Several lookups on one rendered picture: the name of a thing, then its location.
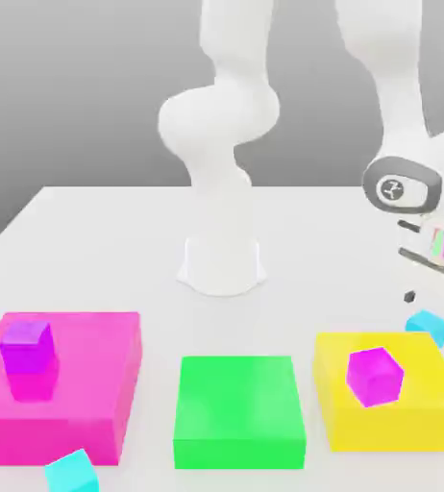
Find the small magenta cube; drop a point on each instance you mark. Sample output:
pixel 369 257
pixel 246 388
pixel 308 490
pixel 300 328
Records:
pixel 374 378

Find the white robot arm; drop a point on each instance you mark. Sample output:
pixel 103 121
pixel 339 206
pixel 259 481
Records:
pixel 222 115

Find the small pink cube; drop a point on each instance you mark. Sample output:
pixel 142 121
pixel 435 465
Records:
pixel 33 386

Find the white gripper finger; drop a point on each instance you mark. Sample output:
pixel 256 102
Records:
pixel 409 296

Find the large pink box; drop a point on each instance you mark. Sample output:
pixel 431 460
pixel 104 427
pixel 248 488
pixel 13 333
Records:
pixel 91 384

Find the small purple cube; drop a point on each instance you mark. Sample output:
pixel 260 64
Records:
pixel 26 346

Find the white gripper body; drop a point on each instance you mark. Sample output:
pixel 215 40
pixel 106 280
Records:
pixel 433 275

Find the small cyan cube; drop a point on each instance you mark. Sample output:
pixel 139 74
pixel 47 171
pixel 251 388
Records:
pixel 426 326
pixel 72 474

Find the large green box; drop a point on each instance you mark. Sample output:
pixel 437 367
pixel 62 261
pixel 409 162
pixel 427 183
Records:
pixel 239 411

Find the large yellow box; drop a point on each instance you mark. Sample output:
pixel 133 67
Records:
pixel 418 423

